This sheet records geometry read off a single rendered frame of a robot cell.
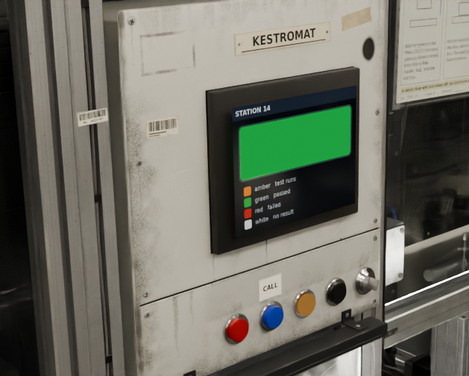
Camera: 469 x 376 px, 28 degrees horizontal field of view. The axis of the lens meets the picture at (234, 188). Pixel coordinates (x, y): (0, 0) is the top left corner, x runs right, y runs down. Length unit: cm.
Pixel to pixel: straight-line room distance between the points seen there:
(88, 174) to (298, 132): 29
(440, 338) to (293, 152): 88
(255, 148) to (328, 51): 18
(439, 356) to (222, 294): 89
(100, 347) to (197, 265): 15
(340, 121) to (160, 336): 36
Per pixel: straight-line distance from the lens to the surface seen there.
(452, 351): 195
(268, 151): 114
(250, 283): 120
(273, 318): 123
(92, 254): 105
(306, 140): 118
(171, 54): 106
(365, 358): 143
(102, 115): 102
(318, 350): 127
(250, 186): 113
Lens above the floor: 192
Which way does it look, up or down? 16 degrees down
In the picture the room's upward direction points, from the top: 1 degrees counter-clockwise
